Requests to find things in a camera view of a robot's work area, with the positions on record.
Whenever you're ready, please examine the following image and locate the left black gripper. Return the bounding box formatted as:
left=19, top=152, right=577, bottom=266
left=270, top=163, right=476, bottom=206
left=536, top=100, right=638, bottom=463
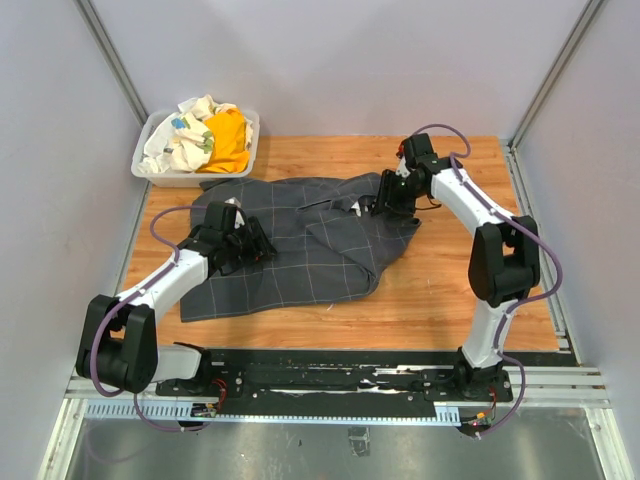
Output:
left=223, top=216, right=276, bottom=271

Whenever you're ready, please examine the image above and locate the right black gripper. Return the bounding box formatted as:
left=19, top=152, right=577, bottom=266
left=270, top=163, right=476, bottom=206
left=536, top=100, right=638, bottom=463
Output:
left=371, top=169, right=425, bottom=222

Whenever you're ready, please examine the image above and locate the dark grey checked pillowcase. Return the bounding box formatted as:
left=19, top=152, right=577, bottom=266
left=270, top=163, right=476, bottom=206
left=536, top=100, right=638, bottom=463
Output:
left=180, top=173, right=420, bottom=322

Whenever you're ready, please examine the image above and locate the cream white pillow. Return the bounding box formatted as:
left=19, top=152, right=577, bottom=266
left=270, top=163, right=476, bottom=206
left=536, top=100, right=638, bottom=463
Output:
left=350, top=202, right=362, bottom=217

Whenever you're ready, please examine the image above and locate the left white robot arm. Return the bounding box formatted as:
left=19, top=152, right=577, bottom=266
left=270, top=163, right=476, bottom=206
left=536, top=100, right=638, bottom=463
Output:
left=75, top=201, right=276, bottom=397

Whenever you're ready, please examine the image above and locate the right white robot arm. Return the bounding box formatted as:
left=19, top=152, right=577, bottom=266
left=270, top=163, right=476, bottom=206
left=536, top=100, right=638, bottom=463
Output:
left=372, top=133, right=540, bottom=400

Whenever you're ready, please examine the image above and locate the white patterned cloth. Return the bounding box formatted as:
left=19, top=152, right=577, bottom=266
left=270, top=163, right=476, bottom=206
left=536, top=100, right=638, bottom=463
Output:
left=144, top=95, right=251, bottom=173

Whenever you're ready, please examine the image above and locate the yellow cloth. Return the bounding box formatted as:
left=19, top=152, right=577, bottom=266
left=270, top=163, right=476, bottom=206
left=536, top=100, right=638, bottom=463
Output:
left=197, top=107, right=250, bottom=174

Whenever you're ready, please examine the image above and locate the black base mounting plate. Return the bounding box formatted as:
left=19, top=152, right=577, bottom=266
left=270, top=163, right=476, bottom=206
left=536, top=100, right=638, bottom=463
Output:
left=155, top=349, right=514, bottom=420

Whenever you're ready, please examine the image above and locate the translucent plastic bin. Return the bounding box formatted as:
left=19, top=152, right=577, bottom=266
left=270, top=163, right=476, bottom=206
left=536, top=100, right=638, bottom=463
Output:
left=131, top=109, right=260, bottom=188

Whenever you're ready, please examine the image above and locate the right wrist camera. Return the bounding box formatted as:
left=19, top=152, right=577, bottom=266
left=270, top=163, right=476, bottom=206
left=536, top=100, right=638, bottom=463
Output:
left=395, top=151, right=410, bottom=178

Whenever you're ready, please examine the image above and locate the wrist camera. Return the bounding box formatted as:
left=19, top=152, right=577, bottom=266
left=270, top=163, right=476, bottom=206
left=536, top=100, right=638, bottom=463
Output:
left=225, top=197, right=246, bottom=228
left=395, top=151, right=410, bottom=178

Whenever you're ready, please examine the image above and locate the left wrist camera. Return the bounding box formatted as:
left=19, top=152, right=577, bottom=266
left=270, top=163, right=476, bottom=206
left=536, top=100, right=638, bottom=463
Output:
left=225, top=197, right=246, bottom=228

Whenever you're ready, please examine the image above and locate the grey slotted cable duct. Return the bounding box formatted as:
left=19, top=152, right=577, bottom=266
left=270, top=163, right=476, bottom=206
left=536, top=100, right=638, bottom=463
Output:
left=84, top=399, right=461, bottom=427

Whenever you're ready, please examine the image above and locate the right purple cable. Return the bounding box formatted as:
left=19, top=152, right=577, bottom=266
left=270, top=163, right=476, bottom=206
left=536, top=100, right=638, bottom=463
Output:
left=398, top=123, right=564, bottom=441

